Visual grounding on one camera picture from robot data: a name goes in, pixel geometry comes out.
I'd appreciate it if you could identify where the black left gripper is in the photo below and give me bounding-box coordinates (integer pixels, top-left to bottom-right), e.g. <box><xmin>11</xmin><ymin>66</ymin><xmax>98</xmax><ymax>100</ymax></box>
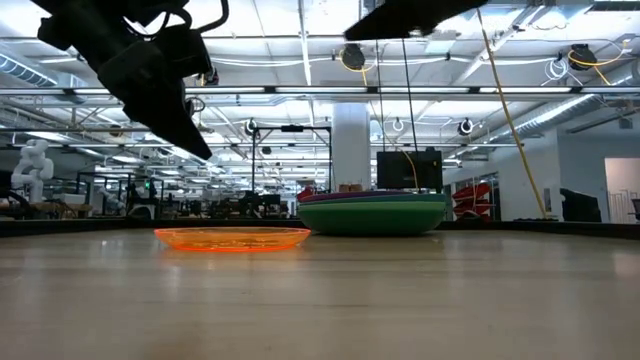
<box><xmin>96</xmin><ymin>41</ymin><xmax>214</xmax><ymax>162</ymax></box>

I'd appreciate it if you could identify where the purple plastic plate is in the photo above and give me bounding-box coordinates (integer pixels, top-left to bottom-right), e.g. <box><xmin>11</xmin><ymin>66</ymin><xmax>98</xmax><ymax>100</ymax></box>
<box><xmin>300</xmin><ymin>189</ymin><xmax>414</xmax><ymax>198</ymax></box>

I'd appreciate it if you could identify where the orange translucent plastic plate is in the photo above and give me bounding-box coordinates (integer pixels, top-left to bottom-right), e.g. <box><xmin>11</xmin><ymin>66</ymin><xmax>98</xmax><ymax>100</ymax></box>
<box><xmin>153</xmin><ymin>226</ymin><xmax>313</xmax><ymax>253</ymax></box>

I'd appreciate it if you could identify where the white column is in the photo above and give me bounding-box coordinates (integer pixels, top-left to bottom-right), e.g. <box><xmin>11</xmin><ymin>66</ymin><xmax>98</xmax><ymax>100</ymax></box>
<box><xmin>331</xmin><ymin>102</ymin><xmax>373</xmax><ymax>193</ymax></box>

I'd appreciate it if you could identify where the black monitor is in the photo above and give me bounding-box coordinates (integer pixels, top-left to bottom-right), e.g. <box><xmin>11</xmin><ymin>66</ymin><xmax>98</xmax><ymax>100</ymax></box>
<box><xmin>375</xmin><ymin>149</ymin><xmax>444</xmax><ymax>192</ymax></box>

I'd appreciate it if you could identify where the dark green plastic plate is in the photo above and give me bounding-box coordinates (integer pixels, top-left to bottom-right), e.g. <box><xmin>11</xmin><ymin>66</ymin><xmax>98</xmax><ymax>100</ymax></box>
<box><xmin>297</xmin><ymin>199</ymin><xmax>448</xmax><ymax>238</ymax></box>

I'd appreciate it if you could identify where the black chair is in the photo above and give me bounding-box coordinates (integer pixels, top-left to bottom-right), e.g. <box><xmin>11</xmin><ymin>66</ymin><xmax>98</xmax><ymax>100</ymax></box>
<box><xmin>559</xmin><ymin>187</ymin><xmax>603</xmax><ymax>224</ymax></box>

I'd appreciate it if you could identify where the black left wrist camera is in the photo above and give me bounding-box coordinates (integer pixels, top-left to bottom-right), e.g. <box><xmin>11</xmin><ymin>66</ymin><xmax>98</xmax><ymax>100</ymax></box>
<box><xmin>154</xmin><ymin>24</ymin><xmax>214</xmax><ymax>79</ymax></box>

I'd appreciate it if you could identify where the black gantry frame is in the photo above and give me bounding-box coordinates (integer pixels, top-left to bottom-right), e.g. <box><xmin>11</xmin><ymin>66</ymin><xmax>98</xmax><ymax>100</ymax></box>
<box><xmin>250</xmin><ymin>124</ymin><xmax>334</xmax><ymax>194</ymax></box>

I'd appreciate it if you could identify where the yellow hanging cable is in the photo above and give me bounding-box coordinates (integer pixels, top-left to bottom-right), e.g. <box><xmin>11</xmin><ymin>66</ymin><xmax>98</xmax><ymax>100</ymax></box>
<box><xmin>476</xmin><ymin>8</ymin><xmax>550</xmax><ymax>220</ymax></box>

